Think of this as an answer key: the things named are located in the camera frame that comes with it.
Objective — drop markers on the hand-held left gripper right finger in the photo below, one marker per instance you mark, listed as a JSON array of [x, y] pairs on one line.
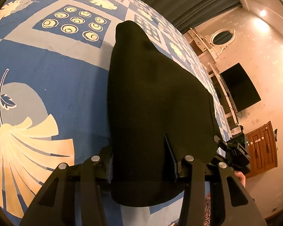
[[172, 157]]

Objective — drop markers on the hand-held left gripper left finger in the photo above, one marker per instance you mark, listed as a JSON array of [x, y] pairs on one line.
[[101, 167]]

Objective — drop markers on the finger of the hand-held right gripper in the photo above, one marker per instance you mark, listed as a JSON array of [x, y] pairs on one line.
[[220, 143]]

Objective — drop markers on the black pants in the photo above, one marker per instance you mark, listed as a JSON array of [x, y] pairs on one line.
[[153, 98]]

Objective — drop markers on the person's right hand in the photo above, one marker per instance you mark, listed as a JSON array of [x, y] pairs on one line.
[[241, 179]]

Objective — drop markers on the small electronic box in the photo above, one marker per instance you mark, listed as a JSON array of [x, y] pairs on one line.
[[237, 130]]

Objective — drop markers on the brown wooden cabinet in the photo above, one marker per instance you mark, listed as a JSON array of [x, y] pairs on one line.
[[261, 149]]

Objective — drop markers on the white ornate dresser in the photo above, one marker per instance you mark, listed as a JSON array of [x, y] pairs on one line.
[[218, 75]]

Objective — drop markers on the blue patterned bed sheet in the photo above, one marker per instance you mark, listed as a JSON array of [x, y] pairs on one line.
[[56, 75]]

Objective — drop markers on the oval white-framed mirror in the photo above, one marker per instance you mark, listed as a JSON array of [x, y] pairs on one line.
[[222, 37]]

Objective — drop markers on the black wall television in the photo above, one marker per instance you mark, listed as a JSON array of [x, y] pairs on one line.
[[240, 87]]

